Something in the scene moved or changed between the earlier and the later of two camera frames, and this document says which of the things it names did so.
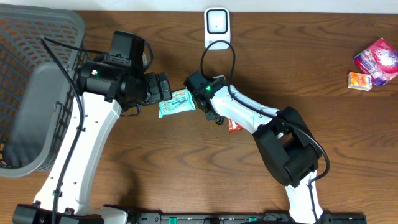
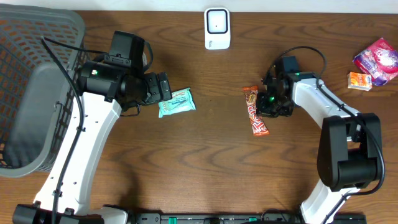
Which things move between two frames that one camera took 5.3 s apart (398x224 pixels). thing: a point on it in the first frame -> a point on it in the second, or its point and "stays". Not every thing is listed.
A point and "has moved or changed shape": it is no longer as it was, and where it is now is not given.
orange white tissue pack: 359,81 stays
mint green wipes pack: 181,101 stays
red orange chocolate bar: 234,127 has moved or changed shape
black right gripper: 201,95 -> 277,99
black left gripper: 163,90 stays
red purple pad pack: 380,60 stays
